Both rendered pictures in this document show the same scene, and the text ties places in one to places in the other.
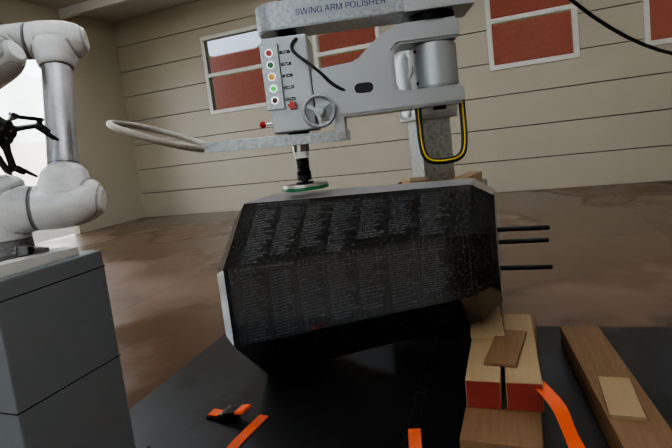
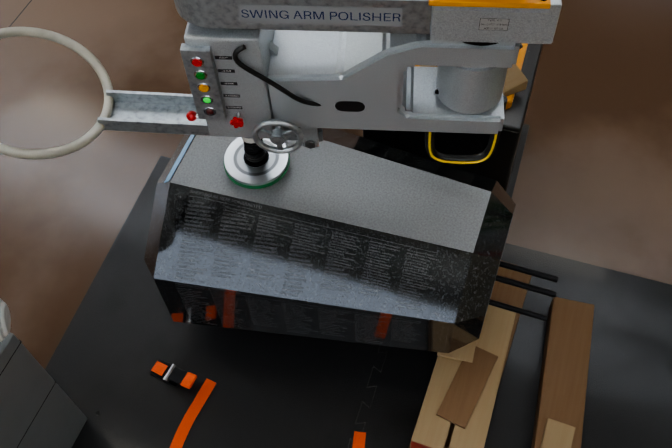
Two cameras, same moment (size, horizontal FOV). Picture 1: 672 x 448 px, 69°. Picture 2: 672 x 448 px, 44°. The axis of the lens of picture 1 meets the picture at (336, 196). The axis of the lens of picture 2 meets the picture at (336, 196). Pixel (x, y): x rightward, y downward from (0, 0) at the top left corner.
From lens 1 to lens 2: 2.13 m
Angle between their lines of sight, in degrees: 50
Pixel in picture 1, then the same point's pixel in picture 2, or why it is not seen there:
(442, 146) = not seen: hidden behind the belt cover
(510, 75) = not seen: outside the picture
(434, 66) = (464, 95)
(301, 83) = (251, 93)
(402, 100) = (406, 125)
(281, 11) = (216, 8)
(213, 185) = not seen: outside the picture
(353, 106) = (331, 122)
